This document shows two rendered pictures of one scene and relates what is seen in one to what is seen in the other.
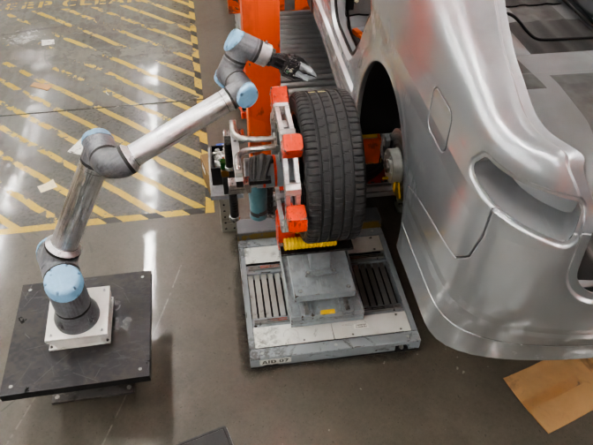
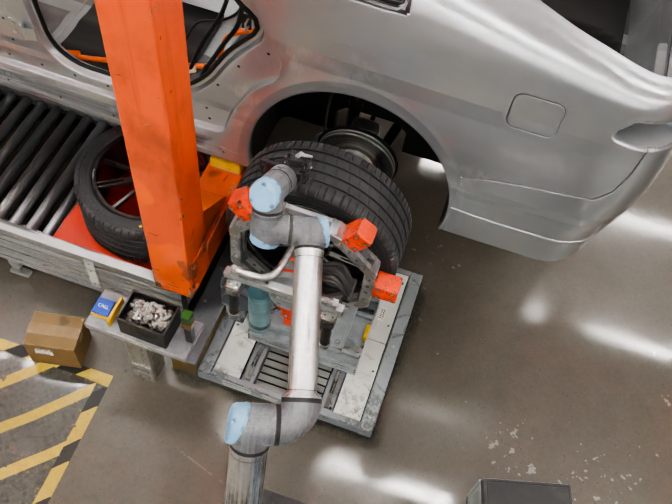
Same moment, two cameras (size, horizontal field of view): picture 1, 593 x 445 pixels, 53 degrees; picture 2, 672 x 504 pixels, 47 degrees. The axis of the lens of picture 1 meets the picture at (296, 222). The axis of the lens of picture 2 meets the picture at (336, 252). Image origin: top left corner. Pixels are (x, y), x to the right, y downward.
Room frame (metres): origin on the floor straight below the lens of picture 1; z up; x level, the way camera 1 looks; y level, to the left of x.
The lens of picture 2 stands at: (1.44, 1.42, 3.22)
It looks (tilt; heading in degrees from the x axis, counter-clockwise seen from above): 57 degrees down; 290
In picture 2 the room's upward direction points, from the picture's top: 9 degrees clockwise
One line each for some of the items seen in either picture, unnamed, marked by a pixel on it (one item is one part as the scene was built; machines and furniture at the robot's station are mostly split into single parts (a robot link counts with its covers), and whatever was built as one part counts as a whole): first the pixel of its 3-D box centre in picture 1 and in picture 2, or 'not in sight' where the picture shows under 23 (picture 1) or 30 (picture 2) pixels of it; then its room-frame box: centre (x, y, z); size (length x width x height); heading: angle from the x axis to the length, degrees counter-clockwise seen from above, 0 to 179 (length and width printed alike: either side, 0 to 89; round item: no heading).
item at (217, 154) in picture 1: (224, 163); (149, 318); (2.52, 0.39, 0.51); 0.20 x 0.14 x 0.13; 7
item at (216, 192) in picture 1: (224, 171); (144, 325); (2.55, 0.39, 0.44); 0.43 x 0.17 x 0.03; 9
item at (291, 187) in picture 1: (284, 169); (303, 260); (2.05, 0.05, 0.85); 0.54 x 0.07 x 0.54; 9
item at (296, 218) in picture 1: (296, 218); (386, 287); (1.74, 0.00, 0.85); 0.09 x 0.08 x 0.07; 9
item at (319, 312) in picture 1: (319, 280); (314, 318); (2.04, -0.12, 0.13); 0.50 x 0.36 x 0.10; 9
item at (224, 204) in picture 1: (227, 199); (144, 348); (2.58, 0.40, 0.21); 0.10 x 0.10 x 0.42; 9
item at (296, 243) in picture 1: (310, 241); not in sight; (1.95, -0.06, 0.51); 0.29 x 0.06 x 0.06; 99
